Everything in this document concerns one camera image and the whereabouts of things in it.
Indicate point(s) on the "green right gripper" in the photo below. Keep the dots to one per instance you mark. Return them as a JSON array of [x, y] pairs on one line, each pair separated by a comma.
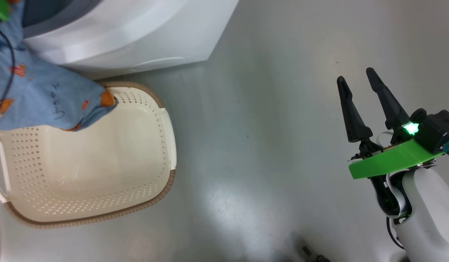
[[392, 162]]

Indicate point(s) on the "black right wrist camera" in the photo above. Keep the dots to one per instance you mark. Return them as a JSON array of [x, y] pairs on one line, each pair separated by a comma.
[[435, 131]]

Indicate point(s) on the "grey rubber door gasket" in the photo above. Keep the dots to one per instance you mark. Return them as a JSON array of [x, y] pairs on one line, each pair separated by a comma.
[[64, 18]]

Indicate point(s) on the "round white filter cover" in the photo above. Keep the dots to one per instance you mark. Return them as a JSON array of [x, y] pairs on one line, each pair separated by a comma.
[[159, 62]]

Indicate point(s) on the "white front-load washing machine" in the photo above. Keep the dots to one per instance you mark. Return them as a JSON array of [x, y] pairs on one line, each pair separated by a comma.
[[137, 32]]

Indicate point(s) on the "cream perforated laundry basket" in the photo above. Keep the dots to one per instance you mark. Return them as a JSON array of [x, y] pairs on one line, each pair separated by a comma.
[[100, 163]]

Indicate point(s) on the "blue bear print garment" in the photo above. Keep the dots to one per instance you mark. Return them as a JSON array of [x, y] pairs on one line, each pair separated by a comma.
[[46, 94]]

